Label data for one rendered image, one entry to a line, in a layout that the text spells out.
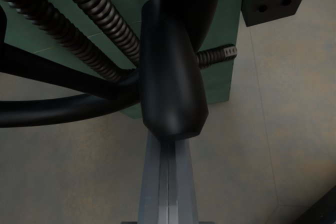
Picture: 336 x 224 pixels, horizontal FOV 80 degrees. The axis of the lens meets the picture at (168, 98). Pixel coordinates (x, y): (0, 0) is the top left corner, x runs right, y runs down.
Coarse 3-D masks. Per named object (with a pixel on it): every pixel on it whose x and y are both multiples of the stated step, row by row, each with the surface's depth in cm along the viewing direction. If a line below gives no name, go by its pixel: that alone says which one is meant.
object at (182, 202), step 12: (168, 144) 8; (180, 144) 8; (168, 156) 8; (180, 156) 8; (168, 168) 7; (180, 168) 7; (168, 180) 7; (180, 180) 7; (192, 180) 7; (168, 192) 6; (180, 192) 6; (192, 192) 7; (168, 204) 6; (180, 204) 6; (192, 204) 6; (168, 216) 6; (180, 216) 6; (192, 216) 6
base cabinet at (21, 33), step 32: (0, 0) 28; (64, 0) 30; (128, 0) 31; (224, 0) 34; (32, 32) 35; (96, 32) 37; (224, 32) 42; (64, 64) 44; (128, 64) 48; (224, 64) 55; (224, 96) 81
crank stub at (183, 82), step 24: (168, 0) 8; (144, 24) 8; (168, 24) 8; (144, 48) 8; (168, 48) 7; (192, 48) 8; (144, 72) 7; (168, 72) 7; (192, 72) 7; (144, 96) 7; (168, 96) 6; (192, 96) 7; (144, 120) 7; (168, 120) 6; (192, 120) 6
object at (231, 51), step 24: (24, 0) 15; (72, 0) 16; (96, 0) 16; (48, 24) 17; (72, 24) 20; (96, 24) 18; (120, 24) 19; (72, 48) 20; (96, 48) 23; (120, 48) 21; (216, 48) 31; (96, 72) 25; (120, 72) 27
